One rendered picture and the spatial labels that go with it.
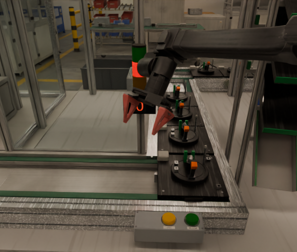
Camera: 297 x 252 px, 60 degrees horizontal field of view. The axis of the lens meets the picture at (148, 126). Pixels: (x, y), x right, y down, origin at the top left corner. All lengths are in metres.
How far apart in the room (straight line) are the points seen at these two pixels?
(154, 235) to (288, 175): 0.49
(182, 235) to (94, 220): 0.29
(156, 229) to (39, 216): 0.39
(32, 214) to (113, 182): 0.30
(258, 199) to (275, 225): 0.12
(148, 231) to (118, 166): 0.37
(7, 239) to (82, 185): 0.29
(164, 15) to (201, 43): 7.48
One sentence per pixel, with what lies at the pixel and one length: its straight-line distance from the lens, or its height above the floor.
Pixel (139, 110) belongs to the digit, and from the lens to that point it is 0.95.
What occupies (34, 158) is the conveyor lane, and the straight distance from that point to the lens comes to 1.20.
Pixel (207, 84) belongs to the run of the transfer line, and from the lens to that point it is 2.09.
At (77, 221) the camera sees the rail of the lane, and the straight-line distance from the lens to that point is 0.93.
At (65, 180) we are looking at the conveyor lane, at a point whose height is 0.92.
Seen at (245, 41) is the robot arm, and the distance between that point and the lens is 0.56.
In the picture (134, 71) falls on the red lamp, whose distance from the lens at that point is 0.91.
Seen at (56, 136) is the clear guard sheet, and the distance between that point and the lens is 1.15.
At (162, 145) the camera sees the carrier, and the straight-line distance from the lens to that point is 1.14.
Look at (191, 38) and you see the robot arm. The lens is 0.67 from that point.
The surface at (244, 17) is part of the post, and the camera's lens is 1.94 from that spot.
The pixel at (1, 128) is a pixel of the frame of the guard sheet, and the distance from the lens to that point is 1.23.
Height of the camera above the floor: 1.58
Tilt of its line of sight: 28 degrees down
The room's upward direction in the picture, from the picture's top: straight up
